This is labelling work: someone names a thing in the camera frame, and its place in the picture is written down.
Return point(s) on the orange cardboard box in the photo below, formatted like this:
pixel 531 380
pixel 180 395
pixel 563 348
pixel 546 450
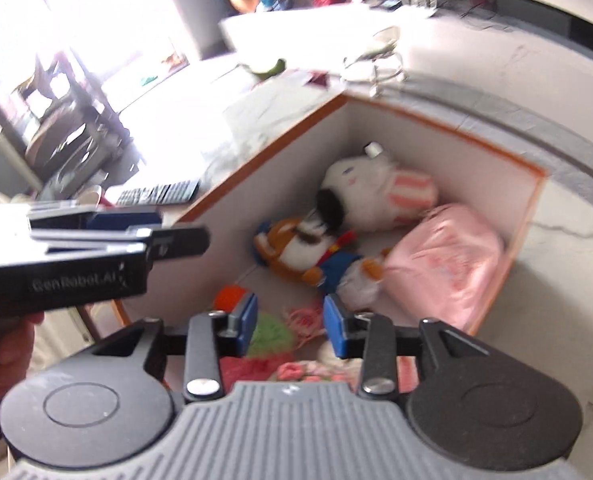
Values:
pixel 270 177

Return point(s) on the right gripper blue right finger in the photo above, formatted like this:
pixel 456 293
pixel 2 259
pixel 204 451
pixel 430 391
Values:
pixel 367 336

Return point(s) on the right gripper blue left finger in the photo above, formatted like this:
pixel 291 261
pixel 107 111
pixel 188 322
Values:
pixel 211 336

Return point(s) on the black tv remote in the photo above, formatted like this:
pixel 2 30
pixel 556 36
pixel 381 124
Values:
pixel 176 193

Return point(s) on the crochet bunny flower doll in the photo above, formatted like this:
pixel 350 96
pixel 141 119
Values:
pixel 325 366

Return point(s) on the small rolling stool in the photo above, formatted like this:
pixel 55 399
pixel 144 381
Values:
pixel 376 62

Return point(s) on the white pink striped dog plush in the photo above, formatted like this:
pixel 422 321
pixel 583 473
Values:
pixel 373 192

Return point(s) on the green bird toy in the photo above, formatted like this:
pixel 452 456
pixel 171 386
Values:
pixel 267 70

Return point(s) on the white marble tv console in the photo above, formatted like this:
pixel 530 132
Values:
pixel 521 67

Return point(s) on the orange crochet carrot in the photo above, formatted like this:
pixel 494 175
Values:
pixel 232 298

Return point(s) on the small pink backpack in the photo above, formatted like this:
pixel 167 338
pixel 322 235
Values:
pixel 442 268

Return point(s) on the pink peach plush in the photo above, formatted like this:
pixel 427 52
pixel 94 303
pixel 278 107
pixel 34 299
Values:
pixel 272 344

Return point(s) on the person left hand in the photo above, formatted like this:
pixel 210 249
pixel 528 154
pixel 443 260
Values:
pixel 16 349

